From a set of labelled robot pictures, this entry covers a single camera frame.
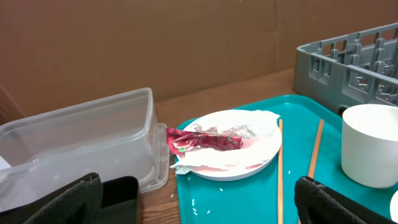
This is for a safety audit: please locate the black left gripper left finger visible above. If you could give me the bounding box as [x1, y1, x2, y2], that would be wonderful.
[25, 172, 103, 224]

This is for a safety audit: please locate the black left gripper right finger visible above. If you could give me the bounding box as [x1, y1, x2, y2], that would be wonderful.
[294, 176, 394, 224]

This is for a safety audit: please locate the wooden chopstick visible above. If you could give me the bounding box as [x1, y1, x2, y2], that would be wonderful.
[297, 118, 325, 224]
[277, 141, 284, 224]

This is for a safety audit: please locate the small white pink plate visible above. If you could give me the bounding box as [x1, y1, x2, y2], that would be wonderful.
[390, 191, 398, 223]

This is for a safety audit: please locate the white napkin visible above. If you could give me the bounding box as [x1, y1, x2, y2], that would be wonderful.
[169, 109, 281, 175]

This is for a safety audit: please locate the white paper cup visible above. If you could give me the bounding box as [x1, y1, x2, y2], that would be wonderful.
[341, 104, 397, 188]

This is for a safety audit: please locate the large white pink plate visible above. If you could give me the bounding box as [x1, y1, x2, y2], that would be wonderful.
[170, 110, 282, 181]

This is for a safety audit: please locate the red snack wrapper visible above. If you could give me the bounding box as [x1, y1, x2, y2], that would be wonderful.
[166, 128, 243, 155]

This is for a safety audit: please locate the clear plastic waste bin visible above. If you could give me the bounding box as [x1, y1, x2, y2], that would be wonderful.
[1, 88, 169, 211]

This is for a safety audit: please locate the grey dishwasher rack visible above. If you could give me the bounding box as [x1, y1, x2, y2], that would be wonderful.
[293, 23, 397, 113]

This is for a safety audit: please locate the teal plastic tray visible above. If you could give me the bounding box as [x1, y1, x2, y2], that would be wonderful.
[177, 95, 397, 223]

